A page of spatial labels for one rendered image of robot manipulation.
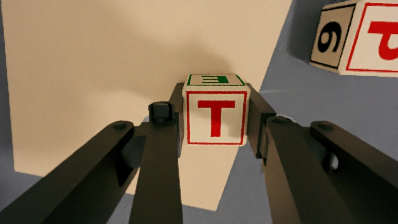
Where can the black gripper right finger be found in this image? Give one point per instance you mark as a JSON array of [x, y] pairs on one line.
[[298, 189]]

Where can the beige mat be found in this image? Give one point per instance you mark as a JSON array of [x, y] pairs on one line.
[[75, 66]]

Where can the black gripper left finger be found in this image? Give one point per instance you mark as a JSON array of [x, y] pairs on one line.
[[85, 188]]

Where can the beige letter block with red t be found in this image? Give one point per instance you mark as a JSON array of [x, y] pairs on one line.
[[215, 109]]

